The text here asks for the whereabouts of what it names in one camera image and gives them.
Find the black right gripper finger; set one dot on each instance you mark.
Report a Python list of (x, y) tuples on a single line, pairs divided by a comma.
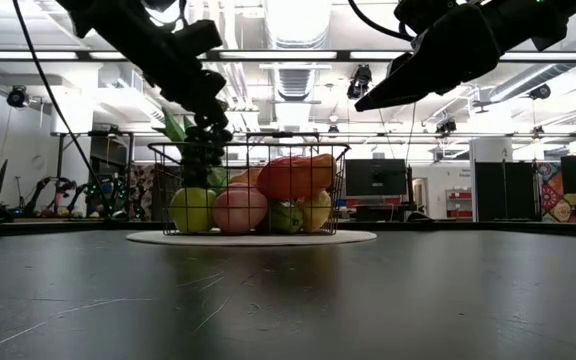
[(405, 57), (398, 87)]

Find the white round plate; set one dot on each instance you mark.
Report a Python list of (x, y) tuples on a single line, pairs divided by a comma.
[(248, 240)]

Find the yellow orange mango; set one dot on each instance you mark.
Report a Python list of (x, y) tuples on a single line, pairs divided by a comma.
[(318, 212)]

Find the shelf with red bins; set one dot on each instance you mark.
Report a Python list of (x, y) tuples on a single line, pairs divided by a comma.
[(458, 196)]

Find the black partition panel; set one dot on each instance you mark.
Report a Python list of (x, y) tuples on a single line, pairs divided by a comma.
[(503, 190)]

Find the long black grape bunch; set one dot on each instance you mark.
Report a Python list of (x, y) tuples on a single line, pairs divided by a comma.
[(203, 150)]

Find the red orange mango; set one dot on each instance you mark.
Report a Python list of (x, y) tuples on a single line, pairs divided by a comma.
[(293, 177)]

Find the black overhead camera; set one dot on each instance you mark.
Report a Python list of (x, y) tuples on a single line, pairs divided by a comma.
[(446, 126), (359, 80), (18, 96), (539, 92)]

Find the pink peach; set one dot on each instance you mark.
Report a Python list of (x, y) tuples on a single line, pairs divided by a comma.
[(240, 210)]

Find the green apple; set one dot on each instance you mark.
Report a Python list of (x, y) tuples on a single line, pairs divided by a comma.
[(190, 210)]

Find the colourful patchwork quilt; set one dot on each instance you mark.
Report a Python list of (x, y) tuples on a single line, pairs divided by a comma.
[(550, 200)]

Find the small orange fruit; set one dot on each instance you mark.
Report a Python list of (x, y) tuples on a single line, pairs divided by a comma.
[(248, 177)]

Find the black metal rack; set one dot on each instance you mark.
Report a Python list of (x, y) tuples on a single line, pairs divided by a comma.
[(93, 134)]

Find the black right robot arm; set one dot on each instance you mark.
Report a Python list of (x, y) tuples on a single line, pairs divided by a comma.
[(543, 20)]

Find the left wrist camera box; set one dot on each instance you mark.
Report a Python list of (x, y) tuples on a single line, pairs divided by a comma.
[(198, 35)]

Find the black table mat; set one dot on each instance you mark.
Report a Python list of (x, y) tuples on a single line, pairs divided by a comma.
[(288, 300)]

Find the green chayote squash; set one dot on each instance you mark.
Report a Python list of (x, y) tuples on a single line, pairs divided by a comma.
[(285, 220)]

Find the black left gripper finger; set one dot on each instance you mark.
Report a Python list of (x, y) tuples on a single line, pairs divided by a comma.
[(213, 116)]

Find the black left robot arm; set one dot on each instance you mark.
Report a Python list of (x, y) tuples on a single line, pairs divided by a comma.
[(118, 25)]

